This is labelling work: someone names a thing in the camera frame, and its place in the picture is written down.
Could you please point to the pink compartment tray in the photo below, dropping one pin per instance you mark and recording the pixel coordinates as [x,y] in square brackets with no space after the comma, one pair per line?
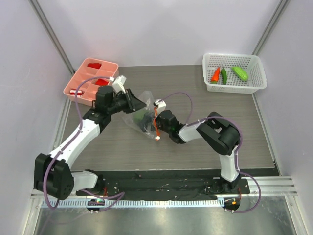
[85,77]

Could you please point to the green fake pepper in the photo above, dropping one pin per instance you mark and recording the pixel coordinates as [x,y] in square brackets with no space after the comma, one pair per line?
[139,115]

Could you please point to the white slotted cable duct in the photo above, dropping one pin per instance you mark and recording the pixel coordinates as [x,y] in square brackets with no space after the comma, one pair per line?
[98,203]

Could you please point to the orange fake carrot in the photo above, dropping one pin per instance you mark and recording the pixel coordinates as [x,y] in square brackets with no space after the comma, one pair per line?
[215,77]

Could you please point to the red white fake food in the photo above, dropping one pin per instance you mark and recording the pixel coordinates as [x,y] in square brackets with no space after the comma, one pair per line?
[76,92]

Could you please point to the clear orange zip top bag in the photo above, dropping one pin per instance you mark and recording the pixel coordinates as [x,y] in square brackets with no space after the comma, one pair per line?
[148,98]

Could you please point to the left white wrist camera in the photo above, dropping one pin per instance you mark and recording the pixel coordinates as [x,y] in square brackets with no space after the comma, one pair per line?
[118,83]

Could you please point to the white perforated plastic basket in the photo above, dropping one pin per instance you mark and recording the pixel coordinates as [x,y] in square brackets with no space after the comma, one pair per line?
[250,63]

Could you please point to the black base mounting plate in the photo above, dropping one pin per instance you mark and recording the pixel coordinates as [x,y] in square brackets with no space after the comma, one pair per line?
[160,174]

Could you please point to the dark green fake chili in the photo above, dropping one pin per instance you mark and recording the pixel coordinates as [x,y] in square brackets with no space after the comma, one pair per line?
[224,76]

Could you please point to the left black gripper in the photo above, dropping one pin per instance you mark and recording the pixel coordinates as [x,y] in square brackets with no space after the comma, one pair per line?
[132,103]

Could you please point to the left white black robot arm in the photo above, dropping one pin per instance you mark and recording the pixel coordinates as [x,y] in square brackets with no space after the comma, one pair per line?
[52,174]

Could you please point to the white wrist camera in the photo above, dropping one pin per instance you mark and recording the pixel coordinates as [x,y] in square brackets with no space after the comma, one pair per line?
[118,83]
[159,105]

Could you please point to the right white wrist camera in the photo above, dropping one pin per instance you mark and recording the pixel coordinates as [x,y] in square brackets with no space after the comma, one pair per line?
[159,105]

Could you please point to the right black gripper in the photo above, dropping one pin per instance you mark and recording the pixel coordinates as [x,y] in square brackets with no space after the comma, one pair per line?
[151,120]

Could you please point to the red fake food middle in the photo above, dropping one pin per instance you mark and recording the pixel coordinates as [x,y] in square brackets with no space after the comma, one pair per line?
[102,82]

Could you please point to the aluminium frame rail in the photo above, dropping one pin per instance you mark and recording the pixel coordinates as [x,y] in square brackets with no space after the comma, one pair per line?
[178,189]

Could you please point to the green fake pea pod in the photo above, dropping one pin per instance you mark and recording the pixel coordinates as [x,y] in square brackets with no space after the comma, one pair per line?
[241,73]

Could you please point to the red fake food top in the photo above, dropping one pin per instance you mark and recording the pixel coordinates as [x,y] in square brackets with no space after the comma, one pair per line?
[95,65]

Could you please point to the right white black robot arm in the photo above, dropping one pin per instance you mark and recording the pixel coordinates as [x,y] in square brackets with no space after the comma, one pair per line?
[220,134]

